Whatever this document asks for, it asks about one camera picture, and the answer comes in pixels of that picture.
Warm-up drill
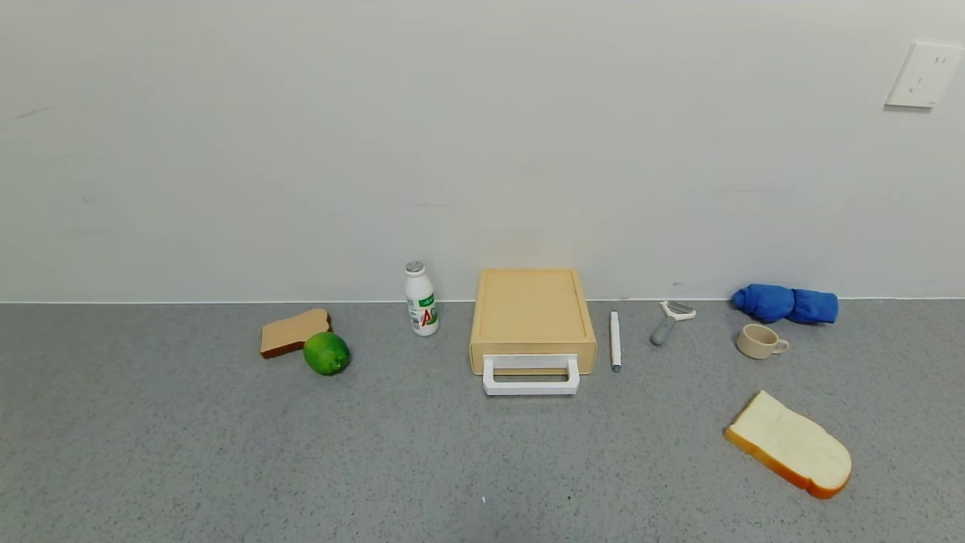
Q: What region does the white milk bottle green label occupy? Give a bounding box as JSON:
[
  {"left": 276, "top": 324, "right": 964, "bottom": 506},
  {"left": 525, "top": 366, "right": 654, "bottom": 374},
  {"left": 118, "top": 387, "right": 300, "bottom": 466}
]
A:
[{"left": 404, "top": 261, "right": 440, "bottom": 337}]

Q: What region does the green lime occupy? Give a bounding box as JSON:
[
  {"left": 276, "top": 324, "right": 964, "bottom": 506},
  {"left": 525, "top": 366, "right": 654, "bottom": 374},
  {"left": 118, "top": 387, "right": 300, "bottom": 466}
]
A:
[{"left": 303, "top": 332, "right": 351, "bottom": 376}]

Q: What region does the brown toast slice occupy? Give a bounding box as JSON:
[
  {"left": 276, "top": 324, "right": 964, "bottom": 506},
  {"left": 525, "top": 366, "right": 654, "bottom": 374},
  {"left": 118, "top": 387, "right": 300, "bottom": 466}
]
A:
[{"left": 260, "top": 308, "right": 332, "bottom": 360}]

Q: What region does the beige cup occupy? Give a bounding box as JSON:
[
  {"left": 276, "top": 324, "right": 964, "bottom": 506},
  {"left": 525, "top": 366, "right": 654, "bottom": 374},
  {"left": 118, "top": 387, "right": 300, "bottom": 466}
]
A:
[{"left": 736, "top": 324, "right": 791, "bottom": 360}]

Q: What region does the rolled blue cloth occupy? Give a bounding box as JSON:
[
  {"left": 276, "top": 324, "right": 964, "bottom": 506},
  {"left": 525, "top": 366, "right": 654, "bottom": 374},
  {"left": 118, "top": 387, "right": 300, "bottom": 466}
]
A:
[{"left": 731, "top": 284, "right": 839, "bottom": 326}]

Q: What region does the white bread slice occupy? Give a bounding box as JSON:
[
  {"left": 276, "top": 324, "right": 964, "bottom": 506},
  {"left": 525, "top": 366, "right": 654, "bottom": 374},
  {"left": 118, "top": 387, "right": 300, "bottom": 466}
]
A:
[{"left": 725, "top": 390, "right": 853, "bottom": 500}]

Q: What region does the wooden box with handle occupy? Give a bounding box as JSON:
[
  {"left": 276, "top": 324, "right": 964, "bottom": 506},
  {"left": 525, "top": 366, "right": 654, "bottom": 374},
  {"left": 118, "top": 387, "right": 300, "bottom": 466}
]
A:
[{"left": 470, "top": 269, "right": 598, "bottom": 355}]

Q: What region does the grey handled peeler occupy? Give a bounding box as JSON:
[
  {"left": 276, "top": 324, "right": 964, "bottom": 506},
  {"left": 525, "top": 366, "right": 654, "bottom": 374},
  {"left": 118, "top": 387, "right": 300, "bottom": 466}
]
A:
[{"left": 650, "top": 301, "right": 697, "bottom": 348}]

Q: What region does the white wall socket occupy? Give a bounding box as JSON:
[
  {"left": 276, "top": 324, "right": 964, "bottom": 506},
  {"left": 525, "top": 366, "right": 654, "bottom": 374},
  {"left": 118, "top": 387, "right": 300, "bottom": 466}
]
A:
[{"left": 885, "top": 41, "right": 964, "bottom": 109}]

